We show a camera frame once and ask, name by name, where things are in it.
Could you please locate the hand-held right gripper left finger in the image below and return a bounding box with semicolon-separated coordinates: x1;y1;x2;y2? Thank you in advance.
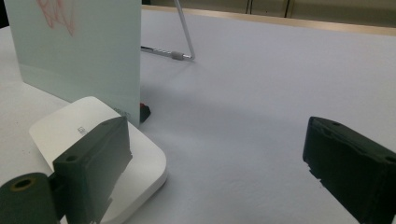
51;116;134;224

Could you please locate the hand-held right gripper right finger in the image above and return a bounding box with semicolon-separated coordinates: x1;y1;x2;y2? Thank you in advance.
302;116;396;224

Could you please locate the small black red object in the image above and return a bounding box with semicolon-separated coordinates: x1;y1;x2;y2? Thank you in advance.
139;102;152;124

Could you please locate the pale green glass whiteboard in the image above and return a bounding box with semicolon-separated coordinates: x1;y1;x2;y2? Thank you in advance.
3;0;143;128

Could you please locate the metal wire board stand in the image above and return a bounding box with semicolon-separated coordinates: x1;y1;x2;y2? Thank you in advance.
140;0;196;62

